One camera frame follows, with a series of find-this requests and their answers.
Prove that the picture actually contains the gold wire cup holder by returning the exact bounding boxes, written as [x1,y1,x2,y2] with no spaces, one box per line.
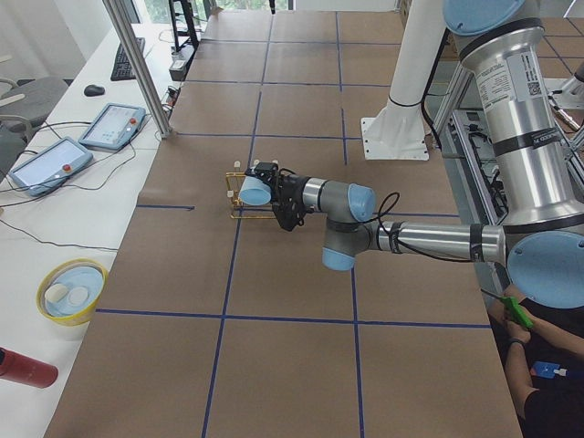
[224,159,316,221]

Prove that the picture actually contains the black computer mouse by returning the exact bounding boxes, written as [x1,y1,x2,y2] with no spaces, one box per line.
[83,84,105,97]

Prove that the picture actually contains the teach pendant tablet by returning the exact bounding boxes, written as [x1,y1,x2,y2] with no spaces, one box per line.
[78,103,146,151]
[8,137,93,197]

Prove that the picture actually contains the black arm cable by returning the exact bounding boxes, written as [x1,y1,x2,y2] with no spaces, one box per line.
[373,192,475,264]

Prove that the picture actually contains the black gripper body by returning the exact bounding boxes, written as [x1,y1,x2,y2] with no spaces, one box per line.
[245,162,307,232]

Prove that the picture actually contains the black keyboard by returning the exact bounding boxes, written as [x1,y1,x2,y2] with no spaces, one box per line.
[110,44,135,81]

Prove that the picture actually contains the lower teach pendant tablet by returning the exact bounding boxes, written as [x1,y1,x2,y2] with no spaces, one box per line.
[8,137,93,197]

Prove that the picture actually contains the green handled tool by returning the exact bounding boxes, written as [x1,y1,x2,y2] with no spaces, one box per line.
[484,291,533,329]

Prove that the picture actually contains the red cylinder bottle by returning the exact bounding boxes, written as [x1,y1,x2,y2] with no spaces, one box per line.
[1,348,58,389]

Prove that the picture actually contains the grey office chair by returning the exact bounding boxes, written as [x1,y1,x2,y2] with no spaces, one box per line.
[1,77,68,167]

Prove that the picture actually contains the aluminium frame post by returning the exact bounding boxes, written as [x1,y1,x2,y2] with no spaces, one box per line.
[102,0,172,139]

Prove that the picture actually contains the light blue plastic cup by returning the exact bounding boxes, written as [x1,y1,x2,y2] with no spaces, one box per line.
[239,176,272,206]

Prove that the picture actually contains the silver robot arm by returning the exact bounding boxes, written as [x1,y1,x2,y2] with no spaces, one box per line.
[240,1,583,308]

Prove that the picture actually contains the upper teach pendant tablet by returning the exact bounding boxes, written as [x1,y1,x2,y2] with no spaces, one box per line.
[78,103,146,151]

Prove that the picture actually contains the yellow bowl with blue plate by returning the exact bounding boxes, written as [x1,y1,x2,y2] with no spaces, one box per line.
[36,258,109,327]

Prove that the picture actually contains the seated person in black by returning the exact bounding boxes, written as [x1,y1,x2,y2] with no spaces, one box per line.
[488,284,583,437]

